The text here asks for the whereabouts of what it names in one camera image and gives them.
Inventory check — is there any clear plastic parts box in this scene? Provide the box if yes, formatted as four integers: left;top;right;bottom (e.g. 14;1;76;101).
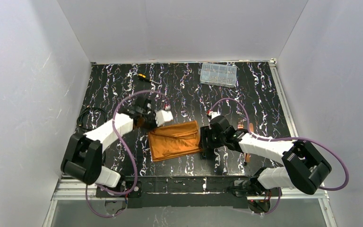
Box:
199;62;237;87

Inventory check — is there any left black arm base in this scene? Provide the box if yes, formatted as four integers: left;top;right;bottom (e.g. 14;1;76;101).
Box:
95;177;142;198

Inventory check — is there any copper cake server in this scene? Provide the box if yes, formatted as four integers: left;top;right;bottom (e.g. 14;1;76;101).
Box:
244;123;255;164

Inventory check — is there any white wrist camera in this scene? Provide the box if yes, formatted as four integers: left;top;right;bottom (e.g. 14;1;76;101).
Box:
155;104;173;127
207;110;220;120

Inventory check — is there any purple cable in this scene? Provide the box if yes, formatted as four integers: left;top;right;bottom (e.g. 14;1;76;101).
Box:
85;90;171;218
207;98;350;217

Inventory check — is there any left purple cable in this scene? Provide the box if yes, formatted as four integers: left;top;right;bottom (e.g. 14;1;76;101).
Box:
85;90;171;218

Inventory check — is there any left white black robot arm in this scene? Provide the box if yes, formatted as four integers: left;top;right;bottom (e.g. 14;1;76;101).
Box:
61;96;158;188

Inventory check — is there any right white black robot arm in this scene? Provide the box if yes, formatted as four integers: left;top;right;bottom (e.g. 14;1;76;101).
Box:
199;115;332;195

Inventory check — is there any orange black screwdriver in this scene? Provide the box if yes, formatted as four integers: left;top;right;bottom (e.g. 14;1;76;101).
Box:
137;73;156;83

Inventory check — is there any black coiled cable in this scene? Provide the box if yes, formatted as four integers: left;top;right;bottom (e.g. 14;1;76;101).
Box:
76;107;109;132

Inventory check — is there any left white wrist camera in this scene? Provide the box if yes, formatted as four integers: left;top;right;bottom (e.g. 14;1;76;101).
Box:
155;104;173;127

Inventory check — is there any aluminium frame rail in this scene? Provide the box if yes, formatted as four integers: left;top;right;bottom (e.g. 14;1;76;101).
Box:
43;176;337;227

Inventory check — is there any copper fork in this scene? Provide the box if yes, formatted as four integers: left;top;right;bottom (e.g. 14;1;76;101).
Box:
237;121;245;129

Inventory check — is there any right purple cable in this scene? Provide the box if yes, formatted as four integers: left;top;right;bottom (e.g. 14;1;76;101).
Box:
207;98;350;217

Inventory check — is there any orange cloth napkin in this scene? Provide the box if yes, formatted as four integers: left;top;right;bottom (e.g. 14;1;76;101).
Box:
148;121;202;162

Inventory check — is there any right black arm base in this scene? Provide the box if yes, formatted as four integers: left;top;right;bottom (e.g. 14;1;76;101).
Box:
229;179;283;200

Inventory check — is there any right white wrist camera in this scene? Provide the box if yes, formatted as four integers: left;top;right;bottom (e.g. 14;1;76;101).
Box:
207;110;220;120

